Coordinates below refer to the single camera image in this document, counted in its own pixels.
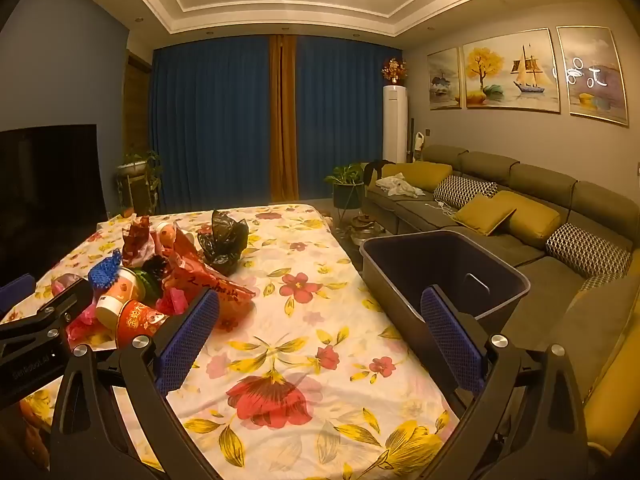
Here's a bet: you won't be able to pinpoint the pink plastic bag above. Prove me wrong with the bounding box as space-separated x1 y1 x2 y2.
65 302 118 351

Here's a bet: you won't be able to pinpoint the red-brown wrapper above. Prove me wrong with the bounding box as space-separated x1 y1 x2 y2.
121 215 155 267

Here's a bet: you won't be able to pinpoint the small grey landscape painting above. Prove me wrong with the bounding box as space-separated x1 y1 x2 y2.
427 47 464 111

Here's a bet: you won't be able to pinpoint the wooden wall panel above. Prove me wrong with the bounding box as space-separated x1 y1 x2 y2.
122 49 152 162

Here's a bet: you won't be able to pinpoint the green plastic bag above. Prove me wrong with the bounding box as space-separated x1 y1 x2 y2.
134 269 163 303

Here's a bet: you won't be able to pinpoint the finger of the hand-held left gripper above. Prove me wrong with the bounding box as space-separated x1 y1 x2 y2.
0 278 94 350
0 273 37 314

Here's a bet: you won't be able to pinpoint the orange curtain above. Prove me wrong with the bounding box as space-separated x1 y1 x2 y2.
269 34 300 202

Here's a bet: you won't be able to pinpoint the black television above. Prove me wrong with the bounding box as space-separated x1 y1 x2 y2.
0 123 109 273

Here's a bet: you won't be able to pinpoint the yellow square cushion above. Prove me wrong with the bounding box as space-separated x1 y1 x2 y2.
452 193 517 236

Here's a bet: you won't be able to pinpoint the floral tablecloth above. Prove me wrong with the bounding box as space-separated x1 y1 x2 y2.
0 203 461 480

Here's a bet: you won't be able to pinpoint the dark clothes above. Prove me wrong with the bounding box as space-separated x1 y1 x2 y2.
362 159 396 187

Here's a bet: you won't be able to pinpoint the potted green plant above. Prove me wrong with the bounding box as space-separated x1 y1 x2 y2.
323 162 366 210

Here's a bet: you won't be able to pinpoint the white charging cable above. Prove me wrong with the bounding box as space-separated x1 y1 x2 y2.
424 199 460 220

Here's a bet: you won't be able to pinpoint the white orange-print paper cup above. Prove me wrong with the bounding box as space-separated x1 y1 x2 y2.
96 266 142 325
156 222 182 250

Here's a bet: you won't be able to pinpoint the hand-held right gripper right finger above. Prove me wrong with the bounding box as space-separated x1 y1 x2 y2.
420 284 591 480

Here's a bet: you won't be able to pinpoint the purple sky painting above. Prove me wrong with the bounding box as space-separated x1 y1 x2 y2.
556 25 630 127

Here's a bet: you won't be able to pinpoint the small pink wrapper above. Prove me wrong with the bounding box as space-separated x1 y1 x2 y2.
157 287 190 315

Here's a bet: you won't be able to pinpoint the large yellow cushion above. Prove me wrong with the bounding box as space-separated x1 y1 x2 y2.
582 305 640 457

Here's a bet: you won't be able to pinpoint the stick vacuum cleaner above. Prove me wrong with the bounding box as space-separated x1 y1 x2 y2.
410 117 427 162

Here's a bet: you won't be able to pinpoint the grey plastic bin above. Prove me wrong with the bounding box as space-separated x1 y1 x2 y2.
360 230 532 398

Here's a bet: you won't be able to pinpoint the wide sailboat painting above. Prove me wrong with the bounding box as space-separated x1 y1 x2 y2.
460 28 561 114

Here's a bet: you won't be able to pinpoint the red printed plastic wrapper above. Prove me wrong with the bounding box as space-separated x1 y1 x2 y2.
165 230 257 311

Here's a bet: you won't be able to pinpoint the tea set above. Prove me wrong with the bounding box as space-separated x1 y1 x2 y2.
345 214 387 247

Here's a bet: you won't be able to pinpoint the grey sectional sofa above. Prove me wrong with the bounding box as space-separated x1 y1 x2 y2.
360 144 640 461

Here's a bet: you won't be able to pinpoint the white clothes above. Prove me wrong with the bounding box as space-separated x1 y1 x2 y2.
375 172 426 199

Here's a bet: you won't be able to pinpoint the red paper cup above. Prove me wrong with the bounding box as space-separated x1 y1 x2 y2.
116 299 170 350

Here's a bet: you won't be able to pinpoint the white standing air conditioner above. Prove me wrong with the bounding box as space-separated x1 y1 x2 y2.
382 85 409 163

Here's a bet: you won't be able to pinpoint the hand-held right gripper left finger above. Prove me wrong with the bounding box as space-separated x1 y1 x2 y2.
50 287 236 480

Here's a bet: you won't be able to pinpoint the yellow pillow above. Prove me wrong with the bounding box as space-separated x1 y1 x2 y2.
395 161 454 194
492 190 562 250

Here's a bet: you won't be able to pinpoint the trailing plant on stand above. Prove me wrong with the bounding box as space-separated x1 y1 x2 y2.
116 149 164 217

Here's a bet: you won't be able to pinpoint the grey cushion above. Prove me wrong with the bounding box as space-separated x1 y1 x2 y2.
520 287 640 403

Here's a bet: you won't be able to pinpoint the blue curtain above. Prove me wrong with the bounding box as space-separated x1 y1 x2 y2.
149 35 273 214
295 35 404 201

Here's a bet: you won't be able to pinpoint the black white patterned pillow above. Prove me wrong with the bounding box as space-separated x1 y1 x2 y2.
545 222 632 279
432 175 499 210

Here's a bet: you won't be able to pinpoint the golden flower ornament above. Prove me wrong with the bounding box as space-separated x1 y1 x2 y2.
381 57 407 86

